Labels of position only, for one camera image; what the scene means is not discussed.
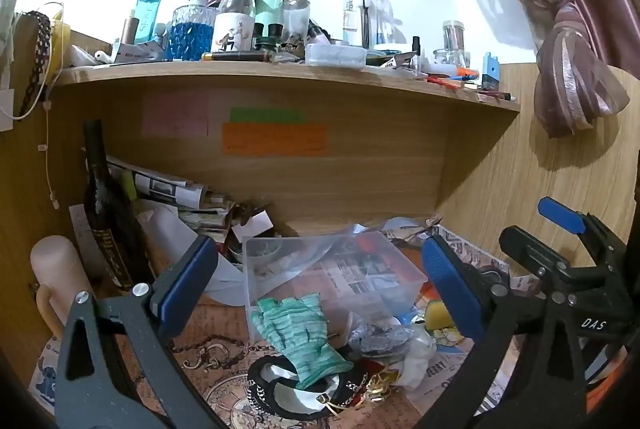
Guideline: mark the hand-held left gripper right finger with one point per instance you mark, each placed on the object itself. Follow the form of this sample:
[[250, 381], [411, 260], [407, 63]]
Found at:
[[450, 281]]

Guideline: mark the orange sticky note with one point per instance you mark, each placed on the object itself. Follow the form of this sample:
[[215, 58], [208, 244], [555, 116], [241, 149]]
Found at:
[[274, 139]]

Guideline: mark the black lace band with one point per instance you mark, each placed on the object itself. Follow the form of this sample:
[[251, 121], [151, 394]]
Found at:
[[34, 64]]

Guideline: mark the gold ornament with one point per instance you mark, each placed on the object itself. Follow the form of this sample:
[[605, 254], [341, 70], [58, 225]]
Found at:
[[382, 384]]

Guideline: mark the beige mug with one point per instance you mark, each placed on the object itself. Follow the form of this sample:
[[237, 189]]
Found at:
[[57, 276]]

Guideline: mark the clear tweezers package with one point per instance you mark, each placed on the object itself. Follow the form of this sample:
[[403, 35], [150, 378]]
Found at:
[[361, 16]]

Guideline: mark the dark wine bottle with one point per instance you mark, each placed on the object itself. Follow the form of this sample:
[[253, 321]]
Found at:
[[105, 224]]

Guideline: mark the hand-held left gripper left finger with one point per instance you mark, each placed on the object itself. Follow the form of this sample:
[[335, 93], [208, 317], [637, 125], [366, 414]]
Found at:
[[187, 281]]

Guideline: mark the clear plastic container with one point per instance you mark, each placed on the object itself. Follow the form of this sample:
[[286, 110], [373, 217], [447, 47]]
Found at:
[[350, 281]]

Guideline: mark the pink sticky note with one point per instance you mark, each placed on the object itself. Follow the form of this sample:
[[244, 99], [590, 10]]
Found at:
[[175, 115]]

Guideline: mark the green knitted glove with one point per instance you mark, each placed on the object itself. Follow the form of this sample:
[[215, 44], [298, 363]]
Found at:
[[295, 334]]

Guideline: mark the newspaper print sheet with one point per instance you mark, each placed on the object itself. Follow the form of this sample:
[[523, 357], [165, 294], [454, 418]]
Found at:
[[450, 374]]

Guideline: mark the glass bottle with blue liquid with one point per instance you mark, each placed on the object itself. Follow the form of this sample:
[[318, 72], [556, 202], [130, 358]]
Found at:
[[191, 36]]

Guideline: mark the wooden shelf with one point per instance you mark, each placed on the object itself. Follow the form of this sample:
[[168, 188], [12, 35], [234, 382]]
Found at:
[[280, 76]]

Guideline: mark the blue cartoon sticker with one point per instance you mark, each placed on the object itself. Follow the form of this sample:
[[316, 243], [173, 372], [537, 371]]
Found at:
[[44, 381]]

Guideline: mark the crumpled foil wrapper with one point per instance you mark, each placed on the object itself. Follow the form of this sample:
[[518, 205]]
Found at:
[[382, 338]]

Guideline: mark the striped mauve curtain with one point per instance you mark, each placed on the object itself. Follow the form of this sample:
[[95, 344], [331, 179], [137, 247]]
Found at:
[[545, 4]]

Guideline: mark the small clear plastic box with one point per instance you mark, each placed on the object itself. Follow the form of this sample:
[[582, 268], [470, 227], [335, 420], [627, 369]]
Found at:
[[335, 55]]

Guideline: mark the rolled newspaper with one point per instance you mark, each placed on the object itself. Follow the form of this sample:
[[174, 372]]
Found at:
[[160, 186]]

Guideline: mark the blue pencil sharpener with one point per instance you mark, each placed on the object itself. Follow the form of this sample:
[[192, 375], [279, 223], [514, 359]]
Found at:
[[491, 73]]

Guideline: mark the yellow sponge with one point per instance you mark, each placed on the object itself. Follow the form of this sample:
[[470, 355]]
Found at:
[[439, 315]]

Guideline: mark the tall clear labelled bottle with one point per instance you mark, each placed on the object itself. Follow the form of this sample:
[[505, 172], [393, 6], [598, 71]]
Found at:
[[235, 26]]

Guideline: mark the red pen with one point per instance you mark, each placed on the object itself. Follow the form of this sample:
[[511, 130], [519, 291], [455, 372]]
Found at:
[[447, 82]]

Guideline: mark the stack of papers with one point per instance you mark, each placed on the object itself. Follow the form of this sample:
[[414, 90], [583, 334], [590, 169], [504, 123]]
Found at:
[[212, 214]]

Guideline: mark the brown patterned mat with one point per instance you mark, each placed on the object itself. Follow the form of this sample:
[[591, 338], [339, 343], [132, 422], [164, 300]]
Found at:
[[220, 369]]

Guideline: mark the clear glass bottle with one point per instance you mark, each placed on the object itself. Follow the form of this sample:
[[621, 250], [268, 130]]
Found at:
[[296, 16]]

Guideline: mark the blue mouthwash bottle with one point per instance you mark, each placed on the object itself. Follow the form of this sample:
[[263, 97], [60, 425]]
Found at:
[[148, 14]]

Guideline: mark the white plastic bag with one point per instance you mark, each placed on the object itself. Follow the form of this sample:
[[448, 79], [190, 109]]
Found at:
[[417, 359]]

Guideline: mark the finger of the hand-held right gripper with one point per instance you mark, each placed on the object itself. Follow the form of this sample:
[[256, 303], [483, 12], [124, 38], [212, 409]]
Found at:
[[560, 214], [525, 246]]

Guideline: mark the brown tube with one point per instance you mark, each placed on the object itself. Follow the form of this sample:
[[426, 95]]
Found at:
[[128, 31]]

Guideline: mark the green sticky note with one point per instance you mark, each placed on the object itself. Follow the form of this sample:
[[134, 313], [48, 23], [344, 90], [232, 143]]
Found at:
[[267, 115]]

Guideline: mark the glass jar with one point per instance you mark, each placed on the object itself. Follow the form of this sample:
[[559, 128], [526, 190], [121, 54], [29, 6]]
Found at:
[[453, 38]]

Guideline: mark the green pump bottle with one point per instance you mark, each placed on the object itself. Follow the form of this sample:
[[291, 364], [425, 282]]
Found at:
[[268, 6]]

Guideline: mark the brown pen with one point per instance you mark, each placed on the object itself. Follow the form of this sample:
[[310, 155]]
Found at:
[[240, 56]]

